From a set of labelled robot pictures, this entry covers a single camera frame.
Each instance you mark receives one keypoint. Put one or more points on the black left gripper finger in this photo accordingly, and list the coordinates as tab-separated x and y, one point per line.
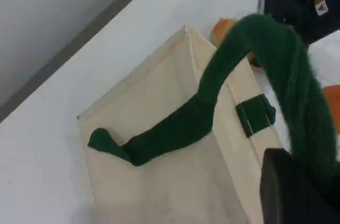
300	194

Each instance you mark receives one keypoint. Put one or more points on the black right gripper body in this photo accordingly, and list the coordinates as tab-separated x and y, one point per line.
289	1

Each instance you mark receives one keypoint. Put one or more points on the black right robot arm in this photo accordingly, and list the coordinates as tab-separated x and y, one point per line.
329	9

